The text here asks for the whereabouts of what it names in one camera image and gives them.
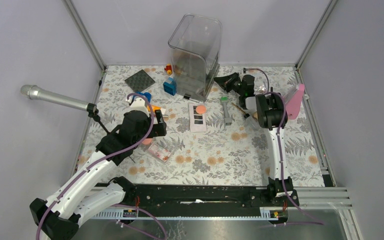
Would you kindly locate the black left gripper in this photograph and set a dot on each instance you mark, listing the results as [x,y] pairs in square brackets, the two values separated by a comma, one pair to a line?
[158,129]

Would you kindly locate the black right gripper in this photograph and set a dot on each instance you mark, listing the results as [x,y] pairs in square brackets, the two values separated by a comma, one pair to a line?
[226,82]

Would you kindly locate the clear pink nail box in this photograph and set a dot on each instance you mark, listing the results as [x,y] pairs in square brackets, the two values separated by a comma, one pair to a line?
[158,152]

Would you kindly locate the white eyelash card packet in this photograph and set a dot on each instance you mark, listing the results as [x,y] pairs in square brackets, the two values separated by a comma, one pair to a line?
[197,121]

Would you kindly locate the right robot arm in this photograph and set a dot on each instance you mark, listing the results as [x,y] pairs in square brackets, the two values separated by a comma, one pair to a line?
[272,118]

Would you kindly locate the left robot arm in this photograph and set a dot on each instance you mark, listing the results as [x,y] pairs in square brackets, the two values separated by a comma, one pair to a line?
[60,216]

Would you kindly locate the pink round sponge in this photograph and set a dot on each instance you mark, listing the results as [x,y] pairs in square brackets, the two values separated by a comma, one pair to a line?
[147,141]

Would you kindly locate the orange cream tube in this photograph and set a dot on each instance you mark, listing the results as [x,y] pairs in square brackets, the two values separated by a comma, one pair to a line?
[158,108]

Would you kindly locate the blue toy car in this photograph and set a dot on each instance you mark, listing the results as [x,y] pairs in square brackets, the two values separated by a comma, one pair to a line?
[147,95]

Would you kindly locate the grey square tube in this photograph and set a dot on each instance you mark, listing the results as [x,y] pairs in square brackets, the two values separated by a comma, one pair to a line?
[227,117]

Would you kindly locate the orange round sponge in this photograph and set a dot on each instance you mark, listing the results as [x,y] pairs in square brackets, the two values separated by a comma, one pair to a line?
[200,109]

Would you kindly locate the dark grey building plate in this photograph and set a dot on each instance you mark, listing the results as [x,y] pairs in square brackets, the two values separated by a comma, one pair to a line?
[140,81]

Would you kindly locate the clear acrylic organizer box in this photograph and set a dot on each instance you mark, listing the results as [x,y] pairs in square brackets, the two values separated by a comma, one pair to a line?
[195,47]

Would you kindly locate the blue toy block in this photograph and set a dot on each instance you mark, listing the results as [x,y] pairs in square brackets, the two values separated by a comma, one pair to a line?
[170,87]

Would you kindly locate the red yellow toy piece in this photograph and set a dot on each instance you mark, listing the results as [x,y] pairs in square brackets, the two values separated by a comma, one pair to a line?
[168,69]

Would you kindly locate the pink stand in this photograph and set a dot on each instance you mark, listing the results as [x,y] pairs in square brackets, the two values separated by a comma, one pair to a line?
[293,100]

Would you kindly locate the silver microphone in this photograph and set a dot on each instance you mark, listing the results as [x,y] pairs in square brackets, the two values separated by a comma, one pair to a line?
[33,92]

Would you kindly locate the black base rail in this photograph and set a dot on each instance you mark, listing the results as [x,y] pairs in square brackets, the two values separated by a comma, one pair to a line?
[167,201]

